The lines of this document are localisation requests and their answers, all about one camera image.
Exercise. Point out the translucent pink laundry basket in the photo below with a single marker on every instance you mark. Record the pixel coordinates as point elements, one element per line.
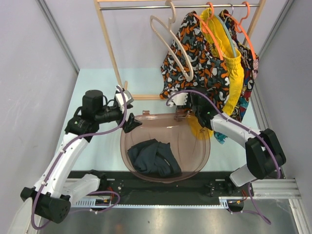
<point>191,151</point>

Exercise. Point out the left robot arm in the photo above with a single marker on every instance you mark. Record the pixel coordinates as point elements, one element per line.
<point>50,198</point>

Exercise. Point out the dark navy shorts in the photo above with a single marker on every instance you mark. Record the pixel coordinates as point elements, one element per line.
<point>153,157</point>

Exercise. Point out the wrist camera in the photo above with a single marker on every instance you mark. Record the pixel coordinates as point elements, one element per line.
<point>179,99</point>
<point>123,97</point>

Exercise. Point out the orange black camouflage shorts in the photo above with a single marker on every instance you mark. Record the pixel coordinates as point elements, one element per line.
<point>209,71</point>

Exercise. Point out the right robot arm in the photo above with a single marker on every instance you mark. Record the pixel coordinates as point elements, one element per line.
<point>264,153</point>

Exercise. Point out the teal hanger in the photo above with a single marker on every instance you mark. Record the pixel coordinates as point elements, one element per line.
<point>227,41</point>

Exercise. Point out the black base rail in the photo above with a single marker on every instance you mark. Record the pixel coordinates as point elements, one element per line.
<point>201,189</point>

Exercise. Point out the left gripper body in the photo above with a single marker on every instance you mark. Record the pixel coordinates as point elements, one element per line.
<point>126,125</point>

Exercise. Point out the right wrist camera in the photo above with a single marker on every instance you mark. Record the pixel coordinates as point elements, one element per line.
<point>179,99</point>

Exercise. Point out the wooden clothes rack frame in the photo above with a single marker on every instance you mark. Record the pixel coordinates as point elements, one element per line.
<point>168,27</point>

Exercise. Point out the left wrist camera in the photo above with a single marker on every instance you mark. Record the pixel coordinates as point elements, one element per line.
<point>123,97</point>

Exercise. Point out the colourful patterned shorts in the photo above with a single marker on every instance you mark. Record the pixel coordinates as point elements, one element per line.
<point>249,65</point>

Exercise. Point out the yellow shorts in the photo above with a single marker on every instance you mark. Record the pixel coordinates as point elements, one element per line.
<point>234,67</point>

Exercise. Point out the white cable duct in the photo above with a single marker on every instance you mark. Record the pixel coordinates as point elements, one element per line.
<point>90,203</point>

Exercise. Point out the metal hanging rod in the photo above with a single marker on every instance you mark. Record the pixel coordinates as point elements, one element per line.
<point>167,7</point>

